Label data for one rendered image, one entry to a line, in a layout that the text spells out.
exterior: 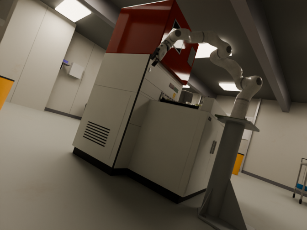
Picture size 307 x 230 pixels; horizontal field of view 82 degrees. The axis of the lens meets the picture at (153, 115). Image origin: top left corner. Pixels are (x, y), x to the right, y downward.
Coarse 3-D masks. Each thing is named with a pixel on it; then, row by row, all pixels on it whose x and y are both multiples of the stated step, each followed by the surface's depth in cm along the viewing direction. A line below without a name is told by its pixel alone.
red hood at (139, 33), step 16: (128, 16) 204; (144, 16) 190; (160, 16) 178; (176, 16) 182; (128, 32) 197; (144, 32) 184; (160, 32) 173; (112, 48) 205; (128, 48) 191; (144, 48) 178; (176, 48) 195; (192, 48) 226; (176, 64) 203; (192, 64) 237
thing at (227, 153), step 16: (224, 128) 157; (240, 128) 149; (256, 128) 150; (224, 144) 151; (224, 160) 148; (224, 176) 146; (208, 192) 149; (224, 192) 146; (208, 208) 145; (224, 208) 144; (224, 224) 134; (240, 224) 134
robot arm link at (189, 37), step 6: (174, 30) 128; (180, 30) 128; (186, 30) 130; (174, 36) 128; (180, 36) 129; (186, 36) 131; (192, 36) 139; (198, 36) 141; (186, 42) 144; (192, 42) 143; (198, 42) 145
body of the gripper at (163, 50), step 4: (160, 44) 133; (164, 44) 132; (160, 48) 131; (164, 48) 133; (168, 48) 135; (160, 52) 131; (164, 52) 136; (156, 56) 137; (160, 56) 134; (160, 60) 138
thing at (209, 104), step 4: (204, 100) 161; (208, 100) 159; (212, 100) 157; (216, 100) 162; (204, 104) 160; (208, 104) 158; (212, 104) 156; (216, 104) 164; (204, 108) 159; (208, 108) 157; (212, 108) 157; (216, 108) 167; (220, 108) 179; (212, 112) 160; (216, 112) 170; (220, 112) 182; (224, 112) 197
